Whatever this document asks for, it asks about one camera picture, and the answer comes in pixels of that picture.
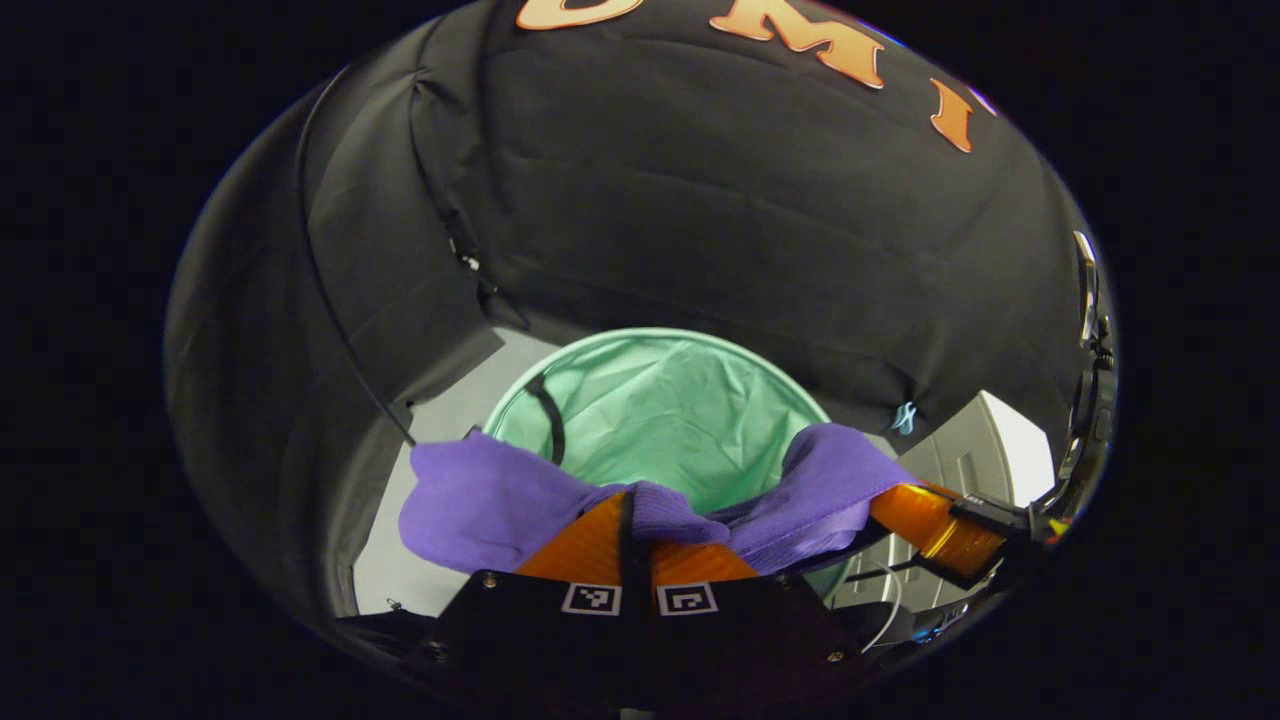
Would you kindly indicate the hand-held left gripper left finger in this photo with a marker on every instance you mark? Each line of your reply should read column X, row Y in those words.
column 520, row 620

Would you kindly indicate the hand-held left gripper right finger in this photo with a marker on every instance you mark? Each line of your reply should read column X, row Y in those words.
column 760, row 630

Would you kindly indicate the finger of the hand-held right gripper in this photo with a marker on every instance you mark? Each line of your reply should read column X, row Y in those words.
column 930, row 522

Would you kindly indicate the green laundry hamper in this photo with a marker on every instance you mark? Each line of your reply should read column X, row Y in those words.
column 660, row 410

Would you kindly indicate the white box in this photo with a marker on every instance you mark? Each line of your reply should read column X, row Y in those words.
column 1000, row 450

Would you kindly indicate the light blue tie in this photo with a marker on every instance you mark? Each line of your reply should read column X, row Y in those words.
column 905, row 418

